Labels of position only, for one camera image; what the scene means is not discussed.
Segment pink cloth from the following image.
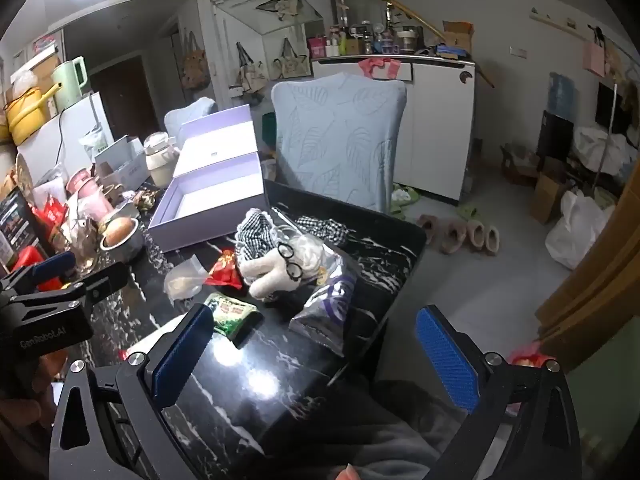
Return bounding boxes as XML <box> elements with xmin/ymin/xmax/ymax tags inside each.
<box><xmin>359</xmin><ymin>57</ymin><xmax>403</xmax><ymax>81</ymax></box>

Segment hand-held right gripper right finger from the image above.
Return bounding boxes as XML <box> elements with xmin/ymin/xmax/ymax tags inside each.
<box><xmin>415</xmin><ymin>305</ymin><xmax>583</xmax><ymax>480</ymax></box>

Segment pale green kettle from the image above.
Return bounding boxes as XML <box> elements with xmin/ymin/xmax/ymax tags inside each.
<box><xmin>51</xmin><ymin>56</ymin><xmax>88</xmax><ymax>111</ymax></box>

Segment white plastic bag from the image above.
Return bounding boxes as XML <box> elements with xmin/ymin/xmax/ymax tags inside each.
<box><xmin>545</xmin><ymin>190</ymin><xmax>616</xmax><ymax>271</ymax></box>

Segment lavender gift box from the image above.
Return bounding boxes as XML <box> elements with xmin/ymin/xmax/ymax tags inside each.
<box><xmin>147</xmin><ymin>105</ymin><xmax>266</xmax><ymax>253</ymax></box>

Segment brown tote bag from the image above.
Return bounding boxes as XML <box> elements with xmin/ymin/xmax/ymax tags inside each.
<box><xmin>180</xmin><ymin>30</ymin><xmax>211</xmax><ymax>91</ymax></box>

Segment person's left hand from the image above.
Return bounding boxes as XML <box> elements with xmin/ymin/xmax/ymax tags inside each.
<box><xmin>0</xmin><ymin>399</ymin><xmax>45</xmax><ymax>441</ymax></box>

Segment small clear bag beige contents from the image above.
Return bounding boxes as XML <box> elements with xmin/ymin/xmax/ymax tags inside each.
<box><xmin>164</xmin><ymin>255</ymin><xmax>211</xmax><ymax>306</ymax></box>

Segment black television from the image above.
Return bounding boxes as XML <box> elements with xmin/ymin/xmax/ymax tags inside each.
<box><xmin>596</xmin><ymin>82</ymin><xmax>633</xmax><ymax>136</ymax></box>

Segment red snack packet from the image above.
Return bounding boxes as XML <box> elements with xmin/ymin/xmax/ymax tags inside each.
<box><xmin>206</xmin><ymin>249</ymin><xmax>246</xmax><ymax>291</ymax></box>

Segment black printed box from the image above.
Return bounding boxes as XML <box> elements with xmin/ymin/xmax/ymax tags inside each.
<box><xmin>0</xmin><ymin>185</ymin><xmax>41</xmax><ymax>266</ymax></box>

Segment open cardboard box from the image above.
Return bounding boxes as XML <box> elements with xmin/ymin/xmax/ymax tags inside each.
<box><xmin>442</xmin><ymin>20</ymin><xmax>475</xmax><ymax>56</ymax></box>

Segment white refrigerator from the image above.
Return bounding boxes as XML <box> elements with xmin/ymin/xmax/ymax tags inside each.
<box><xmin>17</xmin><ymin>91</ymin><xmax>113</xmax><ymax>171</ymax></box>

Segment tall cardboard box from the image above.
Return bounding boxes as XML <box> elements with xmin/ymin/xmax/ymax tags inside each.
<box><xmin>30</xmin><ymin>52</ymin><xmax>58</xmax><ymax>93</ymax></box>

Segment pink cup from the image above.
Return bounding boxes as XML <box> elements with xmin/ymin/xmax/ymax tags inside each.
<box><xmin>66</xmin><ymin>167</ymin><xmax>113</xmax><ymax>221</ymax></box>

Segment clear bag of white cord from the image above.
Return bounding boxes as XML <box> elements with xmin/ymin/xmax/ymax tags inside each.
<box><xmin>272</xmin><ymin>212</ymin><xmax>346</xmax><ymax>286</ymax></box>

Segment white cloth bundle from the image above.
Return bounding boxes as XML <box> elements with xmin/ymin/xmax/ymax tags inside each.
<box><xmin>572</xmin><ymin>126</ymin><xmax>638</xmax><ymax>176</ymax></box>

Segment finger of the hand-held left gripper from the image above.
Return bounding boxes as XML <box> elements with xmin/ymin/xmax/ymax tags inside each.
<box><xmin>0</xmin><ymin>251</ymin><xmax>77</xmax><ymax>293</ymax></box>
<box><xmin>60</xmin><ymin>261</ymin><xmax>132</xmax><ymax>311</ymax></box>

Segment green white pouch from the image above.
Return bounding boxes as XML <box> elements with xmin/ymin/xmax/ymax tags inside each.
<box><xmin>82</xmin><ymin>125</ymin><xmax>115</xmax><ymax>161</ymax></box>

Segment beige tote bag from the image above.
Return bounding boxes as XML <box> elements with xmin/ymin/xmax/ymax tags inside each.
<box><xmin>272</xmin><ymin>37</ymin><xmax>306</xmax><ymax>81</ymax></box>
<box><xmin>235</xmin><ymin>42</ymin><xmax>268</xmax><ymax>101</ymax></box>

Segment brown cardboard box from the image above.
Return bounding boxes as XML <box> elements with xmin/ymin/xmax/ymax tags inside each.
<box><xmin>530</xmin><ymin>172</ymin><xmax>566</xmax><ymax>225</ymax></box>
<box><xmin>501</xmin><ymin>144</ymin><xmax>538</xmax><ymax>186</ymax></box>

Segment yellow pot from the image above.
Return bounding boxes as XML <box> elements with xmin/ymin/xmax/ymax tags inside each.
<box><xmin>4</xmin><ymin>82</ymin><xmax>61</xmax><ymax>146</ymax></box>

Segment red snack bag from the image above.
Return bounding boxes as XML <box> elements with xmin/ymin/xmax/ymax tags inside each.
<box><xmin>32</xmin><ymin>195</ymin><xmax>68</xmax><ymax>233</ymax></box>

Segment red pink package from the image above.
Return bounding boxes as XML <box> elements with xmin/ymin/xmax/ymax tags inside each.
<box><xmin>507</xmin><ymin>342</ymin><xmax>556</xmax><ymax>368</ymax></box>

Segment black white checkered cloth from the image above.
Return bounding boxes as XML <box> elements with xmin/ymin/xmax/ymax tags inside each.
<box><xmin>295</xmin><ymin>215</ymin><xmax>351</xmax><ymax>247</ymax></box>

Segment white cabinet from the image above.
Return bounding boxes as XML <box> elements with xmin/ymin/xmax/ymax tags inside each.
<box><xmin>312</xmin><ymin>55</ymin><xmax>476</xmax><ymax>206</ymax></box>

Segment pink paper bag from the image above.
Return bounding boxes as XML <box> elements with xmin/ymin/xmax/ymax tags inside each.
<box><xmin>582</xmin><ymin>40</ymin><xmax>606</xmax><ymax>77</ymax></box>

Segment blue water jug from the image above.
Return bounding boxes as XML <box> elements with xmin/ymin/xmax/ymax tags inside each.
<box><xmin>545</xmin><ymin>72</ymin><xmax>575</xmax><ymax>121</ymax></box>

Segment gold brown wrapped snack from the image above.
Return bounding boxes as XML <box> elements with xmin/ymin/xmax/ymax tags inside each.
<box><xmin>132</xmin><ymin>189</ymin><xmax>163</xmax><ymax>211</ymax></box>

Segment dark brown door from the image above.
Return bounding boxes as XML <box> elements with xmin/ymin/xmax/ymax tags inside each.
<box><xmin>90</xmin><ymin>55</ymin><xmax>156</xmax><ymax>136</ymax></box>

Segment white jar appliance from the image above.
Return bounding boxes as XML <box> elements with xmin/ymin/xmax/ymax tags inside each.
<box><xmin>144</xmin><ymin>131</ymin><xmax>181</xmax><ymax>188</ymax></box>

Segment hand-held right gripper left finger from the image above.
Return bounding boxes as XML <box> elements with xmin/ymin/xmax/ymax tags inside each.
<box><xmin>50</xmin><ymin>304</ymin><xmax>216</xmax><ymax>480</ymax></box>

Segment white box of small bottles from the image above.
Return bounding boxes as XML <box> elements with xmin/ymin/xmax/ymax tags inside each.
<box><xmin>94</xmin><ymin>135</ymin><xmax>151</xmax><ymax>191</ymax></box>

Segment white plush doll checkered dress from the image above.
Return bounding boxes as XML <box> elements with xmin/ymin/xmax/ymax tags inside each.
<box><xmin>235</xmin><ymin>209</ymin><xmax>326</xmax><ymax>303</ymax></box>

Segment metal bowl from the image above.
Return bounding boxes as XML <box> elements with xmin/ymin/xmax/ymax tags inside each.
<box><xmin>100</xmin><ymin>217</ymin><xmax>146</xmax><ymax>263</ymax></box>

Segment green snack packet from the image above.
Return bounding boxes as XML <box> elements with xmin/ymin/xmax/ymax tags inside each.
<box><xmin>202</xmin><ymin>292</ymin><xmax>265</xmax><ymax>348</ymax></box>

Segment light blue covered chair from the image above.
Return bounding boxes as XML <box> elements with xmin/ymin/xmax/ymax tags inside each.
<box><xmin>271</xmin><ymin>72</ymin><xmax>408</xmax><ymax>213</ymax></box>
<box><xmin>164</xmin><ymin>97</ymin><xmax>218</xmax><ymax>143</ymax></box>

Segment large brown board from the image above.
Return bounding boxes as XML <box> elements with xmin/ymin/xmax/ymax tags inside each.
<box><xmin>535</xmin><ymin>175</ymin><xmax>640</xmax><ymax>361</ymax></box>

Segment crumpled clear plastic bag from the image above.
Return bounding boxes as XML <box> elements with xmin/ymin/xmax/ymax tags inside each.
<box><xmin>11</xmin><ymin>69</ymin><xmax>38</xmax><ymax>98</ymax></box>

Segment silver purple snack packet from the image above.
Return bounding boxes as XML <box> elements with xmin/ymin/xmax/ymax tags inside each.
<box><xmin>289</xmin><ymin>260</ymin><xmax>361</xmax><ymax>358</ymax></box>

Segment black water dispenser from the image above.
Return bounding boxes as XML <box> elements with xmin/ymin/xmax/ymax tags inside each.
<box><xmin>537</xmin><ymin>110</ymin><xmax>573</xmax><ymax>161</ymax></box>

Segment wooden handrail pole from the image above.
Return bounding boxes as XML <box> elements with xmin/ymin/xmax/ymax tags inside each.
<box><xmin>322</xmin><ymin>0</ymin><xmax>496</xmax><ymax>86</ymax></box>

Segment row of bottles and jars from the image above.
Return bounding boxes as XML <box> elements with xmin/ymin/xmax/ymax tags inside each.
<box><xmin>307</xmin><ymin>20</ymin><xmax>426</xmax><ymax>58</ymax></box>

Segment white wall rail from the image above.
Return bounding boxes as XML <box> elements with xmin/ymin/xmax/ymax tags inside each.
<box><xmin>530</xmin><ymin>7</ymin><xmax>640</xmax><ymax>61</ymax></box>

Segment woven basket plate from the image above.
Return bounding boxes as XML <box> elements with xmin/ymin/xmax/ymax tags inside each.
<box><xmin>15</xmin><ymin>152</ymin><xmax>36</xmax><ymax>201</ymax></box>

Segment glass cup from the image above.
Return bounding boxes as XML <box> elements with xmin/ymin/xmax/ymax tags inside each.
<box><xmin>65</xmin><ymin>220</ymin><xmax>101</xmax><ymax>266</ymax></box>

